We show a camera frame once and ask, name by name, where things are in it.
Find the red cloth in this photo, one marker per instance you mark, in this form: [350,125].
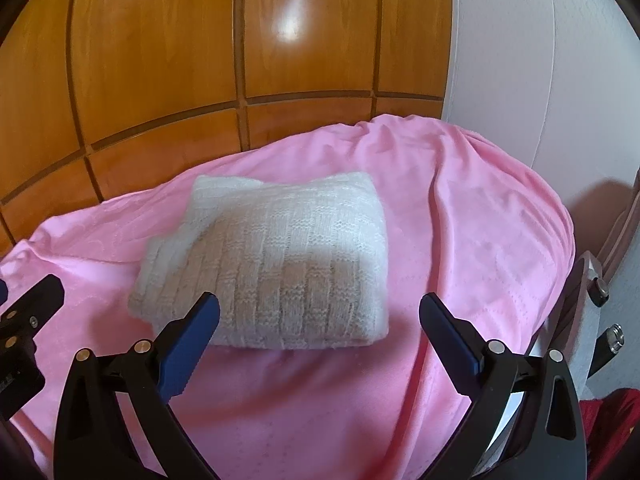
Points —
[615,430]

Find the white knit sweater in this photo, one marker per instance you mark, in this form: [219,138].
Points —
[280,260]

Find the pink blanket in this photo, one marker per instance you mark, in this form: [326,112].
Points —
[450,240]

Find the wooden wardrobe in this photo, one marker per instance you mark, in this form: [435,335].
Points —
[150,60]

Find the metal frame with knobs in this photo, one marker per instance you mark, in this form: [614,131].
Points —
[597,292]

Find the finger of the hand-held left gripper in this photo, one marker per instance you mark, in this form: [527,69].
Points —
[42,300]
[3,292]

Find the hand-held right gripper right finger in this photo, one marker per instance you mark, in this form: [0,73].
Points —
[447,352]

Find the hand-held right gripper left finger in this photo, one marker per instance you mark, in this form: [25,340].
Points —
[190,350]

